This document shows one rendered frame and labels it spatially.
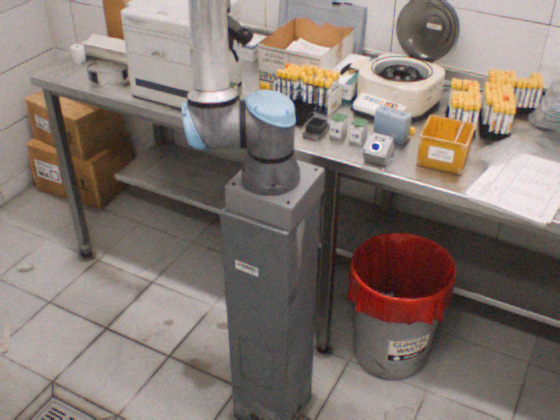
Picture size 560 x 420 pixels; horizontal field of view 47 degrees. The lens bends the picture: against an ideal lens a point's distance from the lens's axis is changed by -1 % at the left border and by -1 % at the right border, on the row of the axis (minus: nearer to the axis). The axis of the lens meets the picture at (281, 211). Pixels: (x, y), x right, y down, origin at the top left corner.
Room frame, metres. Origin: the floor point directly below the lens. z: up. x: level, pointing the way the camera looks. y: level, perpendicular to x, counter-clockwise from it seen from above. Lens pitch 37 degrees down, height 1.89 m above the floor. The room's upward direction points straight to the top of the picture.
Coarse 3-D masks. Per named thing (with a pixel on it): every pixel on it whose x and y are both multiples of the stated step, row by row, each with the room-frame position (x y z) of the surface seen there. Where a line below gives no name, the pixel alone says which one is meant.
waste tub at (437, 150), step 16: (432, 128) 1.70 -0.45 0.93; (448, 128) 1.68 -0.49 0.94; (464, 128) 1.66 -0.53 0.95; (432, 144) 1.57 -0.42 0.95; (448, 144) 1.55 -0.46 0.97; (464, 144) 1.54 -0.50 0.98; (416, 160) 1.59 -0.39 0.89; (432, 160) 1.57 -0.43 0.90; (448, 160) 1.55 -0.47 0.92; (464, 160) 1.55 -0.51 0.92
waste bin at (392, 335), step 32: (352, 256) 1.69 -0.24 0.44; (384, 256) 1.78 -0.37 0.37; (416, 256) 1.77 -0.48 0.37; (448, 256) 1.70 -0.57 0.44; (352, 288) 1.61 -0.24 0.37; (384, 288) 1.75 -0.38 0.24; (416, 288) 1.74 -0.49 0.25; (448, 288) 1.54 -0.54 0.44; (384, 320) 1.50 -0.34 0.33; (416, 320) 1.49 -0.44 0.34; (384, 352) 1.52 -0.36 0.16; (416, 352) 1.52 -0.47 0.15
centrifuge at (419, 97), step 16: (368, 64) 2.03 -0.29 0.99; (384, 64) 2.06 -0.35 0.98; (400, 64) 2.07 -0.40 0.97; (416, 64) 2.04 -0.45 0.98; (432, 64) 2.03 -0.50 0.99; (368, 80) 1.92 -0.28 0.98; (384, 80) 1.90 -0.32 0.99; (416, 80) 1.89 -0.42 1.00; (432, 80) 1.91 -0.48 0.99; (368, 96) 1.91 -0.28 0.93; (384, 96) 1.89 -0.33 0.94; (400, 96) 1.85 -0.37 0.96; (416, 96) 1.84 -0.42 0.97; (432, 96) 1.91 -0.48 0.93; (368, 112) 1.86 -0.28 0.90; (416, 112) 1.84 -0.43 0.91
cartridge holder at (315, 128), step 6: (312, 120) 1.79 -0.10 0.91; (318, 120) 1.80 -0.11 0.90; (324, 120) 1.79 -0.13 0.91; (306, 126) 1.76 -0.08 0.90; (312, 126) 1.75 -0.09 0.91; (318, 126) 1.79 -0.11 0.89; (324, 126) 1.77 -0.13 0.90; (306, 132) 1.75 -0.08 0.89; (312, 132) 1.75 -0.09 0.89; (318, 132) 1.74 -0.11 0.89; (324, 132) 1.76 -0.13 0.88; (312, 138) 1.73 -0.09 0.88; (318, 138) 1.72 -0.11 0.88
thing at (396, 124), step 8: (376, 112) 1.73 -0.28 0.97; (384, 112) 1.72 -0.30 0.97; (392, 112) 1.72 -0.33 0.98; (400, 112) 1.72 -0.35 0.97; (408, 112) 1.72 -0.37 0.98; (376, 120) 1.73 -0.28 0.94; (384, 120) 1.72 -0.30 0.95; (392, 120) 1.70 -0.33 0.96; (400, 120) 1.69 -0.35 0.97; (408, 120) 1.70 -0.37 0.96; (376, 128) 1.73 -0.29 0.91; (384, 128) 1.72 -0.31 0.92; (392, 128) 1.70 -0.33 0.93; (400, 128) 1.69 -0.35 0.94; (408, 128) 1.70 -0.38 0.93; (392, 136) 1.70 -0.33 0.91; (400, 136) 1.68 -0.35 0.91; (408, 136) 1.71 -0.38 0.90; (400, 144) 1.68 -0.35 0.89
